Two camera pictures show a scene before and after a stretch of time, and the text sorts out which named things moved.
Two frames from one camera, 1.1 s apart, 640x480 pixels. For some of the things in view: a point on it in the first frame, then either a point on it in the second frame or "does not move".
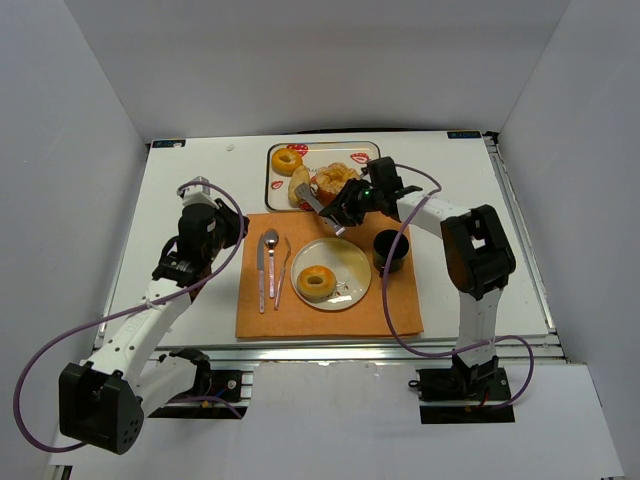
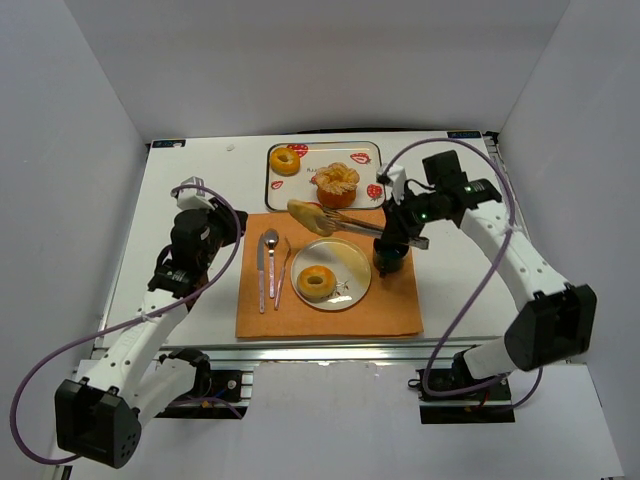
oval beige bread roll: [298, 175] → [310, 214]
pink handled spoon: [271, 239] does not move
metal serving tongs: [305, 193] → [337, 222]
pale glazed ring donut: [319, 292] does not move
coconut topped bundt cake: [330, 180] does not move
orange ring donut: [285, 161] does not move
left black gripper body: [228, 220] does not move
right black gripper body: [343, 206] → [395, 232]
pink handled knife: [261, 266] does not move
